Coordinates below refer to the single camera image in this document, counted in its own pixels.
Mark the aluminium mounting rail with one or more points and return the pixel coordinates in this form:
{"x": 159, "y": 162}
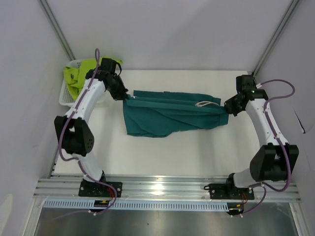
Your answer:
{"x": 143, "y": 188}

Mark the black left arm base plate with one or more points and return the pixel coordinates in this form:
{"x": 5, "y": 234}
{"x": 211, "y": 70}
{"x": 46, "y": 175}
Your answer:
{"x": 92, "y": 189}

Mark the teal green shorts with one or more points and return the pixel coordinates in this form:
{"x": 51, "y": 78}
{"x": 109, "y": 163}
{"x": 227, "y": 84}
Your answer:
{"x": 159, "y": 114}

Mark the white plastic basket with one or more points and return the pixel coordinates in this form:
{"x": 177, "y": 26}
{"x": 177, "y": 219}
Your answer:
{"x": 65, "y": 96}

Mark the aluminium frame post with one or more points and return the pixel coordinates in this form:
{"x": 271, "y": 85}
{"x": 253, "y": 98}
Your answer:
{"x": 46, "y": 8}
{"x": 288, "y": 14}

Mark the right aluminium frame post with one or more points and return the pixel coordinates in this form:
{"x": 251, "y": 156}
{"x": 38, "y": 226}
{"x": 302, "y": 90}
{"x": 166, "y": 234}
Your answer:
{"x": 288, "y": 14}

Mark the left aluminium frame post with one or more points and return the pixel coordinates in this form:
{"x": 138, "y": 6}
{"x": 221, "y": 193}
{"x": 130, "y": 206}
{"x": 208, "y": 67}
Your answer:
{"x": 46, "y": 8}

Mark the lime green shorts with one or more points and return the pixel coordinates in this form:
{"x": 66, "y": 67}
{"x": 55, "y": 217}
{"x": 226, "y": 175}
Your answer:
{"x": 83, "y": 73}

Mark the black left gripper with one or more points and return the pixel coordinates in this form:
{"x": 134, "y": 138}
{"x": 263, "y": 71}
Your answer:
{"x": 121, "y": 94}

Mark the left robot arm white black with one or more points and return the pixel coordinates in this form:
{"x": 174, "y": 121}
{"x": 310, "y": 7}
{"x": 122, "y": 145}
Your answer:
{"x": 75, "y": 138}

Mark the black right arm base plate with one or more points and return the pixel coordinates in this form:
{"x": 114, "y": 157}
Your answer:
{"x": 220, "y": 191}

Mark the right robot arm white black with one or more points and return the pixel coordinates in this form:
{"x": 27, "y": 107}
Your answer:
{"x": 273, "y": 164}

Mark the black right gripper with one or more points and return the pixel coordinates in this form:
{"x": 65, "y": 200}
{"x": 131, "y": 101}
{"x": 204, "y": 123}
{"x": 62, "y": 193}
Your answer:
{"x": 229, "y": 106}

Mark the slotted white cable duct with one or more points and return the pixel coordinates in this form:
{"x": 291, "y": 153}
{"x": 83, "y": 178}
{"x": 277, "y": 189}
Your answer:
{"x": 138, "y": 205}

